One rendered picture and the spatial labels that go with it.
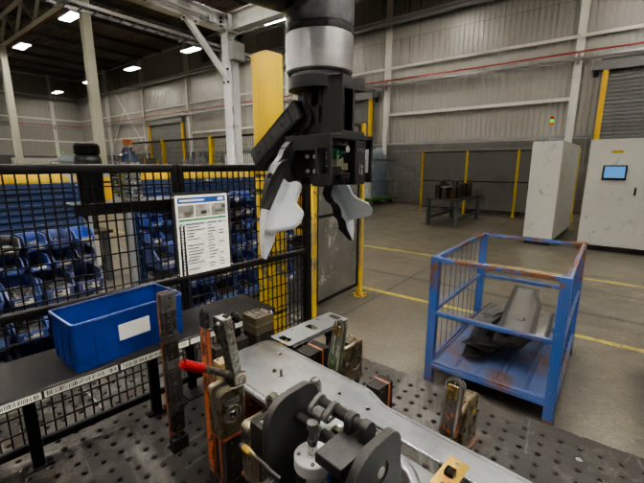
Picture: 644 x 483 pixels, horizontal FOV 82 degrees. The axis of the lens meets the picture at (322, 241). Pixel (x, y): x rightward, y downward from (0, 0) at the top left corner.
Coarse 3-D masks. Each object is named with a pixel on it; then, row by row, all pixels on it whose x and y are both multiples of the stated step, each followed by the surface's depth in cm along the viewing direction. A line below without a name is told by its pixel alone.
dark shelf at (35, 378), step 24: (192, 312) 131; (216, 312) 131; (240, 312) 131; (192, 336) 113; (24, 360) 99; (48, 360) 99; (120, 360) 99; (144, 360) 103; (0, 384) 88; (24, 384) 88; (48, 384) 88; (72, 384) 91; (0, 408) 81
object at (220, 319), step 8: (232, 312) 84; (216, 320) 82; (224, 320) 80; (232, 320) 83; (240, 320) 84; (216, 328) 80; (224, 328) 80; (232, 328) 82; (224, 336) 81; (232, 336) 82; (224, 344) 83; (232, 344) 82; (224, 352) 84; (232, 352) 83; (224, 360) 85; (232, 360) 83; (232, 368) 84; (240, 368) 85
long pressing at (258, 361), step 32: (256, 352) 110; (288, 352) 110; (256, 384) 93; (288, 384) 93; (352, 384) 93; (384, 416) 82; (416, 448) 72; (448, 448) 72; (416, 480) 65; (480, 480) 65; (512, 480) 65
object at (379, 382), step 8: (384, 376) 99; (368, 384) 95; (376, 384) 95; (384, 384) 95; (392, 384) 97; (376, 392) 94; (384, 392) 95; (392, 392) 98; (384, 400) 96; (368, 408) 96
